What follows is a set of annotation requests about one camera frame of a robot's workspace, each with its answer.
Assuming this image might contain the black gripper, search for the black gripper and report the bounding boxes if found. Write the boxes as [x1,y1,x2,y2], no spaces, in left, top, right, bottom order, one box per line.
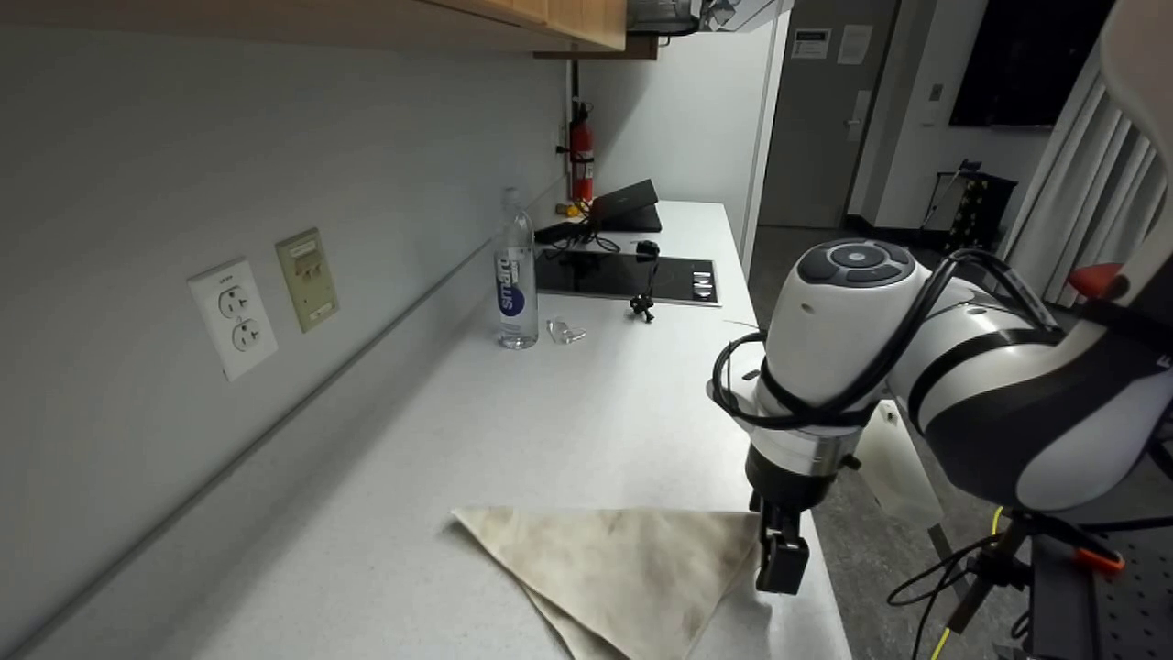
[745,451,848,601]

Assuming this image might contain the stained beige cloth towel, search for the stained beige cloth towel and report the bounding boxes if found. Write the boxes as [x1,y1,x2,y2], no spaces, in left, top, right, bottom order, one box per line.
[446,503,769,660]

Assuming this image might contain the black breadboard table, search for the black breadboard table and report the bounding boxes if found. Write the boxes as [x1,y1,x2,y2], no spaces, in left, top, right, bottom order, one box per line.
[1027,508,1173,660]

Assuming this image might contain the clear plastic water bottle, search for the clear plastic water bottle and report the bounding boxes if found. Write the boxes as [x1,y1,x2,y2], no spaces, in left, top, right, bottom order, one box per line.
[492,182,542,356]

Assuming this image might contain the black angled stand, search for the black angled stand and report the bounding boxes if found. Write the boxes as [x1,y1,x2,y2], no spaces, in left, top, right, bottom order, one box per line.
[531,176,664,248]

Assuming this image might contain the red office chair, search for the red office chair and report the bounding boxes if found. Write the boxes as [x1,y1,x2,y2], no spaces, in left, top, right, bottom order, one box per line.
[1062,255,1137,305]

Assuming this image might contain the grey door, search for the grey door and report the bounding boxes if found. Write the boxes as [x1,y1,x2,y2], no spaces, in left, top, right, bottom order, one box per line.
[758,0,901,233]

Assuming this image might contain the red fire extinguisher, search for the red fire extinguisher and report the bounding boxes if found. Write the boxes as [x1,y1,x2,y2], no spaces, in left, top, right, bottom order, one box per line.
[556,99,602,213]

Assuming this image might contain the white curtain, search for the white curtain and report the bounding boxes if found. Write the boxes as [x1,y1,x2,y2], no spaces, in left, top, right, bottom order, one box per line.
[1000,59,1173,296]

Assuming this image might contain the white paper sign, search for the white paper sign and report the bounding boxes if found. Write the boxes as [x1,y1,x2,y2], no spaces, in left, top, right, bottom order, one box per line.
[835,22,875,68]
[789,27,835,65]

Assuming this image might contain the wooden upper cabinet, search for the wooden upper cabinet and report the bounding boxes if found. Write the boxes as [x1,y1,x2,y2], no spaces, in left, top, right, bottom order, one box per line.
[415,0,660,61]

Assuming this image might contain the yellow cable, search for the yellow cable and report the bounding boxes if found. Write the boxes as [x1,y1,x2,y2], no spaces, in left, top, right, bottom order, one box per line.
[924,503,1018,660]

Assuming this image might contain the small black clamp mount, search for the small black clamp mount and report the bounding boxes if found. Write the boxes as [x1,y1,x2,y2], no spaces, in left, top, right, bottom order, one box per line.
[624,286,660,330]

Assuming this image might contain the orange-handled black clamp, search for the orange-handled black clamp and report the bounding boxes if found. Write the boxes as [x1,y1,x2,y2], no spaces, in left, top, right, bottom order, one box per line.
[947,506,1133,637]

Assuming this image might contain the black wire rack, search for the black wire rack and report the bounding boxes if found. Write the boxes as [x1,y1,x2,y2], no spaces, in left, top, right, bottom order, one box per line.
[919,158,1018,263]

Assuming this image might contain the beige wall switch plate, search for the beige wall switch plate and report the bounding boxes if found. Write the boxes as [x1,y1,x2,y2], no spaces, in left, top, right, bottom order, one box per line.
[273,226,346,338]

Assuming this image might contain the black wall screen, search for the black wall screen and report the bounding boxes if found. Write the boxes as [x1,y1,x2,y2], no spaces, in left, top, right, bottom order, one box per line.
[949,0,1118,128]

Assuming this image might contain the white wall outlet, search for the white wall outlet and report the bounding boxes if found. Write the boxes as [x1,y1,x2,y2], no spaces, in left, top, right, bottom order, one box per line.
[186,255,281,386]

